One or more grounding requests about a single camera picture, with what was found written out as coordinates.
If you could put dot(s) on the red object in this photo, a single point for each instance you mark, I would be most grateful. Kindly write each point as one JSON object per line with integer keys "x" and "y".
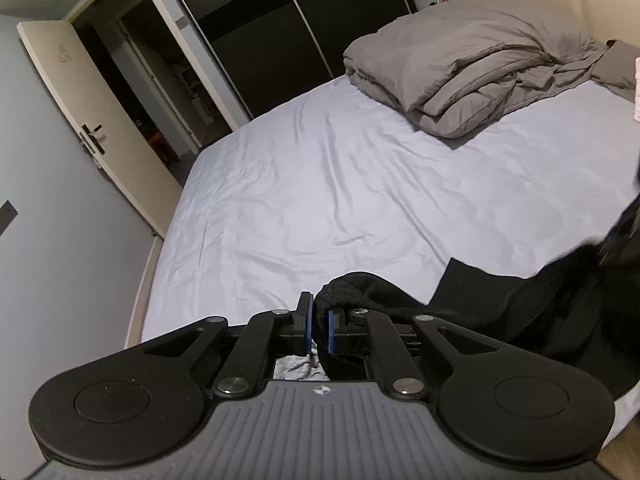
{"x": 158, "y": 139}

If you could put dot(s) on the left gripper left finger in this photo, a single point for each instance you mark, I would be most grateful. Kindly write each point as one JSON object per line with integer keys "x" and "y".
{"x": 304, "y": 314}

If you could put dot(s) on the black door handle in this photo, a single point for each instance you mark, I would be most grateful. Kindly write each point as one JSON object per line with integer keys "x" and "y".
{"x": 88, "y": 136}

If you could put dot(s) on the pink cloth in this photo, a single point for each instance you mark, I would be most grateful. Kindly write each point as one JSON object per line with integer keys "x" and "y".
{"x": 637, "y": 90}

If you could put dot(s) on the grey folded duvet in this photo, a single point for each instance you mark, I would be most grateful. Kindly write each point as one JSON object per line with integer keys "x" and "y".
{"x": 454, "y": 68}

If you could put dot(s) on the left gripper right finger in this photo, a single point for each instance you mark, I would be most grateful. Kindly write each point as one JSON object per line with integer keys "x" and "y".
{"x": 336, "y": 319}

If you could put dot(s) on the grey wall plate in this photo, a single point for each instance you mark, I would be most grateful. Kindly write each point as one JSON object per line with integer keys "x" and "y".
{"x": 8, "y": 213}

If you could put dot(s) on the cream bedroom door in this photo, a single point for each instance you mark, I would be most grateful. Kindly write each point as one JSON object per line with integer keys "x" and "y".
{"x": 84, "y": 97}

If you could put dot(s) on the black garment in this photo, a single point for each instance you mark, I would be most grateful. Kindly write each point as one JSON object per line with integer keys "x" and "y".
{"x": 581, "y": 309}

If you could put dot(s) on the white bed sheet mattress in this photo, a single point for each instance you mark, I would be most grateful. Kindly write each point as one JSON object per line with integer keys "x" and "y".
{"x": 334, "y": 182}

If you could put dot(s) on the dark sliding wardrobe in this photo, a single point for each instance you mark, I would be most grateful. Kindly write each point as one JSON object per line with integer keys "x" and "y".
{"x": 274, "y": 50}

